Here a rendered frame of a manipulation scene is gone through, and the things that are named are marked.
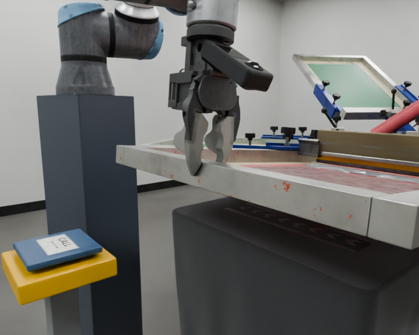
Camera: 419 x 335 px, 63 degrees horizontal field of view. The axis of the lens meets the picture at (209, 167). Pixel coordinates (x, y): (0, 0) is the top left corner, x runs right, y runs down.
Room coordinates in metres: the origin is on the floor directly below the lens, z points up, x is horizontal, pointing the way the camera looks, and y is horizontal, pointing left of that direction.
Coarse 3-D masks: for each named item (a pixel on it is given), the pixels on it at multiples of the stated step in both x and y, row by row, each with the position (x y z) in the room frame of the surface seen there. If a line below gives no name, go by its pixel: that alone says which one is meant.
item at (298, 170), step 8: (256, 168) 0.78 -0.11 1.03; (264, 168) 0.79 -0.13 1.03; (272, 168) 0.80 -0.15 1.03; (280, 168) 0.82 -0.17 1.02; (288, 168) 0.83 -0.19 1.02; (296, 168) 0.85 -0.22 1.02; (304, 168) 0.86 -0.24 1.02; (312, 168) 0.88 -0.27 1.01; (320, 168) 0.89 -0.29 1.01; (352, 168) 0.97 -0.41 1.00; (304, 176) 0.69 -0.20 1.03; (312, 176) 0.70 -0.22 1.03; (320, 176) 0.71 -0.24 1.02; (328, 176) 0.72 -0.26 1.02; (336, 176) 0.73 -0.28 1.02
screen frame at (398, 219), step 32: (128, 160) 0.67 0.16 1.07; (160, 160) 0.58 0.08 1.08; (256, 160) 0.94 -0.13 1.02; (288, 160) 1.03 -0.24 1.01; (224, 192) 0.45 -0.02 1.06; (256, 192) 0.40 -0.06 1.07; (288, 192) 0.37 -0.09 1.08; (320, 192) 0.34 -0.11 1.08; (352, 192) 0.31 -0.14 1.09; (416, 192) 0.34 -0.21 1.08; (352, 224) 0.31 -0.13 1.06; (384, 224) 0.29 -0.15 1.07; (416, 224) 0.27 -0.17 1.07
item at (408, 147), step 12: (324, 132) 1.01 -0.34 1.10; (336, 132) 0.98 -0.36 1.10; (348, 132) 0.95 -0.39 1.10; (360, 132) 0.93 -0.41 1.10; (372, 132) 0.91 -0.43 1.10; (324, 144) 1.01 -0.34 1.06; (336, 144) 0.98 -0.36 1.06; (348, 144) 0.95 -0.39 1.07; (360, 144) 0.92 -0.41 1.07; (372, 144) 0.90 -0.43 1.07; (384, 144) 0.87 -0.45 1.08; (396, 144) 0.85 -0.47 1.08; (408, 144) 0.83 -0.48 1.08; (372, 156) 0.89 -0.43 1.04; (384, 156) 0.87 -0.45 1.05; (396, 156) 0.84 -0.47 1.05; (408, 156) 0.82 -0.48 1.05
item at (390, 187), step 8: (344, 176) 0.75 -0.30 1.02; (352, 176) 0.76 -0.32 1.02; (360, 176) 0.77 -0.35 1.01; (368, 176) 0.78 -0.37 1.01; (408, 176) 0.85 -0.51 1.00; (344, 184) 0.62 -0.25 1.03; (352, 184) 0.62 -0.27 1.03; (360, 184) 0.63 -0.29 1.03; (368, 184) 0.64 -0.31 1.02; (376, 184) 0.65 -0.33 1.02; (384, 184) 0.66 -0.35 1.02; (392, 184) 0.67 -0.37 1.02; (400, 184) 0.68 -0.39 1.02; (408, 184) 0.69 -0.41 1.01; (416, 184) 0.70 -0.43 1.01; (384, 192) 0.55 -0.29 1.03; (392, 192) 0.56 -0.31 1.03; (400, 192) 0.57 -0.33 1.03
